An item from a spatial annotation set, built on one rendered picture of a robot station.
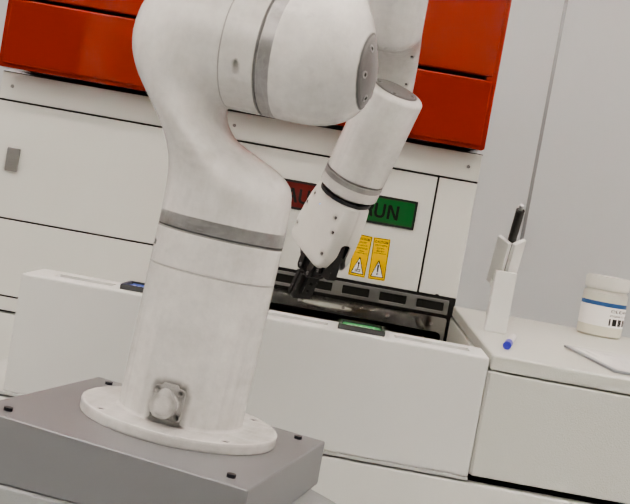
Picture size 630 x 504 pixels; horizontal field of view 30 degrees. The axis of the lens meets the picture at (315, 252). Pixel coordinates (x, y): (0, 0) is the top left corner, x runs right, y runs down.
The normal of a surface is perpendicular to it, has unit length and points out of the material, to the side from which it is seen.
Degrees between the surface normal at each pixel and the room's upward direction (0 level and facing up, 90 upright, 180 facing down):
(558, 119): 90
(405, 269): 90
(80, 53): 90
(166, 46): 92
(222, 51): 104
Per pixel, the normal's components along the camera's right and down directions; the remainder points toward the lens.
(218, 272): 0.16, 0.10
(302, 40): -0.18, -0.14
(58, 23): -0.04, 0.04
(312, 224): -0.82, -0.12
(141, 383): -0.66, -0.11
